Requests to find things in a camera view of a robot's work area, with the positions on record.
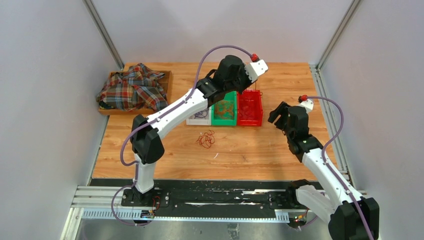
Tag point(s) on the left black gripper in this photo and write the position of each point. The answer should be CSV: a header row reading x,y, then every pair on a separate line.
x,y
248,81

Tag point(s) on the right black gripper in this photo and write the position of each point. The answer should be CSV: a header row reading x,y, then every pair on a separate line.
x,y
282,110

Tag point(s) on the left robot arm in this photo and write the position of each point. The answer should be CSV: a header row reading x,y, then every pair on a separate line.
x,y
231,75

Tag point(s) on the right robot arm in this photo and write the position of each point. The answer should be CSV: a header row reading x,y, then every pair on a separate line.
x,y
348,213

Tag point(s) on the red plastic bin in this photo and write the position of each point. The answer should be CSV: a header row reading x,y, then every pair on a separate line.
x,y
249,108

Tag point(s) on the green plastic bin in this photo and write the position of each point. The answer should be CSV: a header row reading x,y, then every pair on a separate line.
x,y
224,112

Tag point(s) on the white plastic bin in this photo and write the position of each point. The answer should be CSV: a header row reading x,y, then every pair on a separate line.
x,y
201,118

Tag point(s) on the wooden tray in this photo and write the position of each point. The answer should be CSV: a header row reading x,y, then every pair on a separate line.
x,y
166,83

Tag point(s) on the plaid shirt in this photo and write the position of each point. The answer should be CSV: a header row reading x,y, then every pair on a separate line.
x,y
137,88

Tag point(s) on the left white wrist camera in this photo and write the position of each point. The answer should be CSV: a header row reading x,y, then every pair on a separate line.
x,y
256,69

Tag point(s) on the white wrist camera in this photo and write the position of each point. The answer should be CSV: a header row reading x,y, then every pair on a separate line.
x,y
305,102
256,69

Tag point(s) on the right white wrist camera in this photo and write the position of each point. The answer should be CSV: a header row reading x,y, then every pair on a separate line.
x,y
305,102

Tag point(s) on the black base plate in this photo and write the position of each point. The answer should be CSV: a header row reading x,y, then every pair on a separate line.
x,y
220,199

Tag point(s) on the aluminium frame rail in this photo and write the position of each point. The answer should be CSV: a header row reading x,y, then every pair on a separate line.
x,y
101,201

